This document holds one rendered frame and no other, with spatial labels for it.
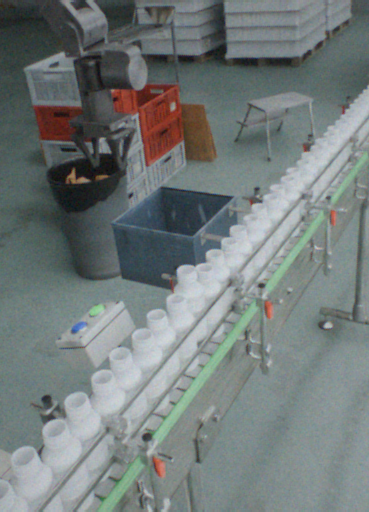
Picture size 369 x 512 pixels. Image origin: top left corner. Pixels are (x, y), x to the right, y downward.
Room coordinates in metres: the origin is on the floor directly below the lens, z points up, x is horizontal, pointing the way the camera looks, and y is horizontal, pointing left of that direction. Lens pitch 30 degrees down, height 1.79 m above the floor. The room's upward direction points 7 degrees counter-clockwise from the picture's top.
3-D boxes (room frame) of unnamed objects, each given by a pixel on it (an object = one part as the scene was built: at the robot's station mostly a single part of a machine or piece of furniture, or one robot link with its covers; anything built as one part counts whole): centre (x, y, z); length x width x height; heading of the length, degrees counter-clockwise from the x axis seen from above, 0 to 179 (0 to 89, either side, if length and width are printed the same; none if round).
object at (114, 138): (1.05, 0.11, 1.44); 0.07 x 0.07 x 0.09; 56
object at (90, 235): (3.08, 0.48, 0.32); 0.45 x 0.45 x 0.64
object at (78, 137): (1.07, 0.14, 1.44); 0.07 x 0.07 x 0.09; 56
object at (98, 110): (1.06, 0.12, 1.51); 0.10 x 0.07 x 0.07; 56
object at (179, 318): (0.92, 0.03, 1.08); 0.06 x 0.06 x 0.17
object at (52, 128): (3.78, 0.50, 0.78); 0.61 x 0.41 x 0.22; 154
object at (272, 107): (4.80, -0.89, 0.21); 0.61 x 0.47 x 0.41; 20
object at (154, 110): (4.42, 0.20, 0.55); 0.61 x 0.41 x 0.22; 150
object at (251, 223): (1.22, -0.17, 1.08); 0.06 x 0.06 x 0.17
